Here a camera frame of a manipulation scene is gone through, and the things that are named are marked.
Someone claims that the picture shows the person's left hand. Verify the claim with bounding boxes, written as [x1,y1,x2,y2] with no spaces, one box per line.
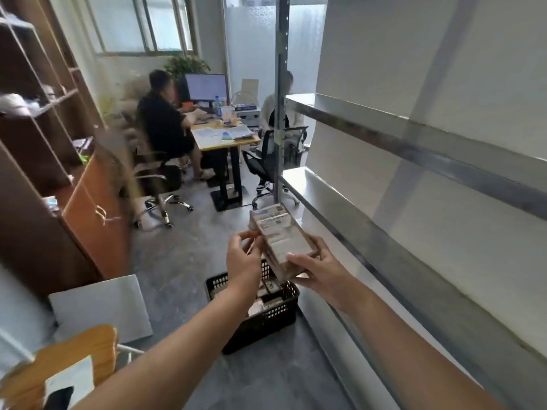
[226,230,264,302]

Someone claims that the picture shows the person's right hand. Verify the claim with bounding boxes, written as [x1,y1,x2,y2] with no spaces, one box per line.
[285,235,364,314]

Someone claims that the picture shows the cardboard parcel marked 786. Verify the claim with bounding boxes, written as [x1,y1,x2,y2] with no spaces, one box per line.
[247,296,286,317]

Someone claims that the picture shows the small red-printed parcel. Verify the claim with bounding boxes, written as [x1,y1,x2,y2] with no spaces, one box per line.
[248,202,320,283]

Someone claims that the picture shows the black plastic basket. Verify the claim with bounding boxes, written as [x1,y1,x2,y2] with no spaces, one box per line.
[205,258,301,356]

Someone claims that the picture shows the person's left forearm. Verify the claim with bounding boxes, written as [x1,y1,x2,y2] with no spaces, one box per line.
[72,290,253,410]

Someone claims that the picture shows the person's right forearm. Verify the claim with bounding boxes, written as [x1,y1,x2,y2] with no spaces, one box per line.
[337,285,505,410]

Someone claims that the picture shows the light wooden desk black legs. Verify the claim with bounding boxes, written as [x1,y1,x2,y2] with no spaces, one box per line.
[190,119,262,212]

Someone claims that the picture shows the black office chair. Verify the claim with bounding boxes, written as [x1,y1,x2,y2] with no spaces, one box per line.
[98,132,194,229]
[242,125,309,210]

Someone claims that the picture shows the scattered white documents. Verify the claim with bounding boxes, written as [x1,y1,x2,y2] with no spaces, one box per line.
[192,125,255,149]

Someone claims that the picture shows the white flat board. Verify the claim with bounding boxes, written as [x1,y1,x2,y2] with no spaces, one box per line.
[48,274,154,345]

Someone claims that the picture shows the grey desktop printer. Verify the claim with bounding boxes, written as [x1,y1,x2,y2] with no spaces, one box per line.
[234,104,261,127]

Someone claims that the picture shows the brown wooden cabinet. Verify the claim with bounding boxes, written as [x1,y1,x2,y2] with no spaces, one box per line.
[0,0,134,295]

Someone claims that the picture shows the computer monitor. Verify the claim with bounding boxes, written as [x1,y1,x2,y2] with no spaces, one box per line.
[184,73,228,104]

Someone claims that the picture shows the grey metal shelf rack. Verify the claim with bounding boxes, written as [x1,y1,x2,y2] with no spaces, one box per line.
[273,0,547,410]

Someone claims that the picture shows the white paper sheet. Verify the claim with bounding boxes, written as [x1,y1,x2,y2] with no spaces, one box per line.
[42,356,96,410]

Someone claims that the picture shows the heap of beige sacks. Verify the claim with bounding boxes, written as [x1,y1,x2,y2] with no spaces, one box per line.
[114,76,147,121]

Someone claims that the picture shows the potted green plant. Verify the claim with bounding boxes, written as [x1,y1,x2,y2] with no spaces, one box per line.
[164,55,211,78]

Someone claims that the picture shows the black smartphone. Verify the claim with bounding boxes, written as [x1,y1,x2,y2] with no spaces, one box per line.
[42,386,76,410]

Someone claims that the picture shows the large frosted glass window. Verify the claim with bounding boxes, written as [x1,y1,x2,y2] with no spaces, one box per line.
[222,0,329,100]

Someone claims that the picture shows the white foam panel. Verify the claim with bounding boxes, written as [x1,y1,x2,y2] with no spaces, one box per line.
[314,0,547,161]

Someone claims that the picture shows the window with white blinds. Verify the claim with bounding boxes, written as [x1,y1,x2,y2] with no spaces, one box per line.
[83,0,198,56]

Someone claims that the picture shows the wooden chair white metal frame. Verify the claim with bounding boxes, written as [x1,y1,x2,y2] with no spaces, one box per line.
[0,324,146,410]

